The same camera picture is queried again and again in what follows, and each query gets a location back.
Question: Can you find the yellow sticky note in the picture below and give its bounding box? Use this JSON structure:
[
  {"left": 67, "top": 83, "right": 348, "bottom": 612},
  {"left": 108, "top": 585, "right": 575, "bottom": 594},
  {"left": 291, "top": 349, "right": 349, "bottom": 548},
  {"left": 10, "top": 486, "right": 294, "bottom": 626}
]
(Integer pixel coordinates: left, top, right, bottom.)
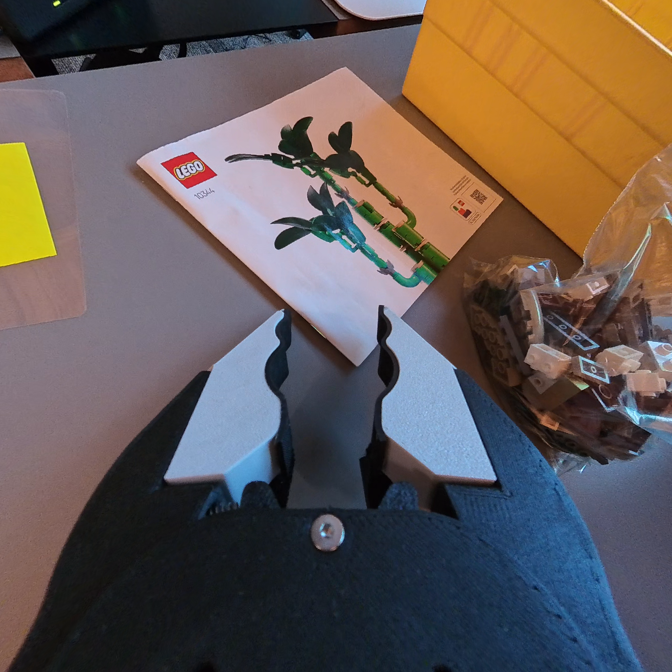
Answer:
[{"left": 0, "top": 142, "right": 57, "bottom": 267}]

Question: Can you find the pile of mixed toy bricks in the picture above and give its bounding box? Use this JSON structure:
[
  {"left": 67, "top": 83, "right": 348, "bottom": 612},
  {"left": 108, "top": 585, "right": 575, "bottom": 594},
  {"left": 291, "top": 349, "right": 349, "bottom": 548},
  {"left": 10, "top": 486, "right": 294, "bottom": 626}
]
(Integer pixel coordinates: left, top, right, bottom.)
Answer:
[{"left": 464, "top": 257, "right": 672, "bottom": 468}]

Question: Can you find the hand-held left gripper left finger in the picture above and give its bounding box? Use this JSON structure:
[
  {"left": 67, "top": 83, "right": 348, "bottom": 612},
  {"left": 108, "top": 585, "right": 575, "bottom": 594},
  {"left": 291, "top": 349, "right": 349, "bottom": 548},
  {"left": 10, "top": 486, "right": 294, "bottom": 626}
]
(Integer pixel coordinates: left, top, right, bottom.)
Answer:
[{"left": 164, "top": 309, "right": 294, "bottom": 510}]

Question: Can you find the toy instruction booklet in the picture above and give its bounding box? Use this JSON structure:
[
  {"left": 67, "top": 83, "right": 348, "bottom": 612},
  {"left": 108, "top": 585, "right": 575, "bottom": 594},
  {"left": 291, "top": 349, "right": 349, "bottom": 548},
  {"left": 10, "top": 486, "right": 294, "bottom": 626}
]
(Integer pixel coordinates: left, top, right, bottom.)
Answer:
[{"left": 136, "top": 67, "right": 504, "bottom": 366}]

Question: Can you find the yellow plastic bin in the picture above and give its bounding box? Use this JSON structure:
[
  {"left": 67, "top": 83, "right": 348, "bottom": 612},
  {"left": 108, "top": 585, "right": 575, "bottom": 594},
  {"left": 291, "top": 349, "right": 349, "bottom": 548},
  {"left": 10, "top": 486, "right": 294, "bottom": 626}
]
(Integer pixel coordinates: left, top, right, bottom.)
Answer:
[{"left": 401, "top": 0, "right": 672, "bottom": 258}]

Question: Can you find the white folding stand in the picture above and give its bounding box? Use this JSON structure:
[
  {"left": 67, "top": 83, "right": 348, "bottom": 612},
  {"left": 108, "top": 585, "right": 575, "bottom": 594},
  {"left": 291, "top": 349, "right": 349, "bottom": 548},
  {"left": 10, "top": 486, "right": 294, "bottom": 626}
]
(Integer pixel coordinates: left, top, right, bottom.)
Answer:
[{"left": 333, "top": 0, "right": 426, "bottom": 22}]

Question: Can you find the black device with green lights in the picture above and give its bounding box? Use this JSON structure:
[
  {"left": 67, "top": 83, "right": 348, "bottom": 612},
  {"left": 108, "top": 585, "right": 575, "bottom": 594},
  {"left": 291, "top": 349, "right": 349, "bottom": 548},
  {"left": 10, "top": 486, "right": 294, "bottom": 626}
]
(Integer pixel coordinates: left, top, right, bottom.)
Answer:
[{"left": 0, "top": 0, "right": 79, "bottom": 43}]

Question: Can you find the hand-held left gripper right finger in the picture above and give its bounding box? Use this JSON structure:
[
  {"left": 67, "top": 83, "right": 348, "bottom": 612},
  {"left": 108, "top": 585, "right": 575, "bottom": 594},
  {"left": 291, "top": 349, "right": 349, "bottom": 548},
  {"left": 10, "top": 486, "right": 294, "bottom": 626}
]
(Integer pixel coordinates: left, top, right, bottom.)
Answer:
[{"left": 359, "top": 306, "right": 498, "bottom": 510}]

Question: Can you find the clear zip bag green seal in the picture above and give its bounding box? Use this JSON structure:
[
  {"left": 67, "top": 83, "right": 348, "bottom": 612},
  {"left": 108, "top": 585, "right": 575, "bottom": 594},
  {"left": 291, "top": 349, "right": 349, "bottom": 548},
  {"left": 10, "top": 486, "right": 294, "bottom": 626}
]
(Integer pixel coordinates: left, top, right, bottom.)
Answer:
[{"left": 462, "top": 144, "right": 672, "bottom": 476}]

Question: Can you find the grey desk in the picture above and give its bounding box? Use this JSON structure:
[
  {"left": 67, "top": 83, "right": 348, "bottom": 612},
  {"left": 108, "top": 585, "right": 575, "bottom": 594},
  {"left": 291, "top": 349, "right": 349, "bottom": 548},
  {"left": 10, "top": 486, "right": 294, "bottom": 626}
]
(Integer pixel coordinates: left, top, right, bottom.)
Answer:
[{"left": 0, "top": 23, "right": 672, "bottom": 672}]

